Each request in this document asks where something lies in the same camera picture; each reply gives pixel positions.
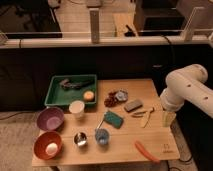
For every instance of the small metal cup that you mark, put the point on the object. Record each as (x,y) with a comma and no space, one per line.
(80,139)

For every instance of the blue plastic cup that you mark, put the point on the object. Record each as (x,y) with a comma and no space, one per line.
(102,136)

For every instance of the white angled bracket right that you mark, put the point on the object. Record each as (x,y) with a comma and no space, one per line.
(188,32)

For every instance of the purple bowl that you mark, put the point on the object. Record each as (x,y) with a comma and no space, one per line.
(50,119)

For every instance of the blue grey round object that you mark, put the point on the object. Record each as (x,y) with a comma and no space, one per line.
(121,95)

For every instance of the teal sponge block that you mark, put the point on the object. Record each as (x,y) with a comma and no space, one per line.
(113,119)

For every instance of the black object on far table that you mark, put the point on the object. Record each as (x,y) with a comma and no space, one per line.
(129,32)

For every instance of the white egg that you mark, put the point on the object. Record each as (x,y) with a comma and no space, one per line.
(51,149)

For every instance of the green plastic tray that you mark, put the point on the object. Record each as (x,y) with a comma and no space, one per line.
(57,96)

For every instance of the wooden spoon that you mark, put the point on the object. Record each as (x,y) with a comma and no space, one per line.
(146,117)

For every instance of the orange ball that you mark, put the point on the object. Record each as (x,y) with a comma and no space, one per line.
(88,96)

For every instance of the white paper cup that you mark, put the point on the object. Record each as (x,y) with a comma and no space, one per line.
(77,109)

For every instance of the dark toy in tray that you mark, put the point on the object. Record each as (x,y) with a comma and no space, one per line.
(67,84)

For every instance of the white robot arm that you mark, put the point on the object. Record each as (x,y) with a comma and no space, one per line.
(186,84)

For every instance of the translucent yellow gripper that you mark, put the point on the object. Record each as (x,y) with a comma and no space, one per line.
(168,118)

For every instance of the small wooden utensil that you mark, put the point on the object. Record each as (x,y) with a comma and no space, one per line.
(138,114)

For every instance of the red bowl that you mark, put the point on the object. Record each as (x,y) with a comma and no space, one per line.
(43,141)

